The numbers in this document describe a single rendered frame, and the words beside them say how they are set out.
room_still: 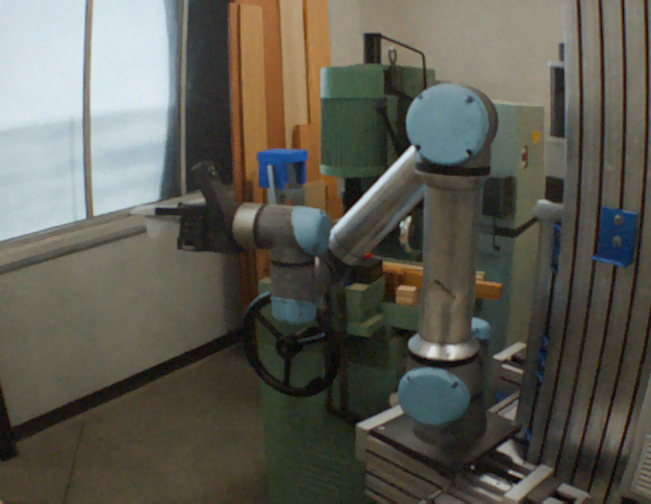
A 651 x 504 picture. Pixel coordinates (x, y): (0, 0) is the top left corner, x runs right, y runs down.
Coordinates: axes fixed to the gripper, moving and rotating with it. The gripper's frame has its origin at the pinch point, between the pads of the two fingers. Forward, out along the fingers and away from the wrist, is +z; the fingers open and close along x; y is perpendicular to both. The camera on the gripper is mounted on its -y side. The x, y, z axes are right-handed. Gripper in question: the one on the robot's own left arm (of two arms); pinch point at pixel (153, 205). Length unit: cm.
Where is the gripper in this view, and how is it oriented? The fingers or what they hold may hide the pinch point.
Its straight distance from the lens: 122.6
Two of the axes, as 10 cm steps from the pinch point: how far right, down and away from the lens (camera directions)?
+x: 3.9, -1.1, 9.1
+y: -0.5, 9.9, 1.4
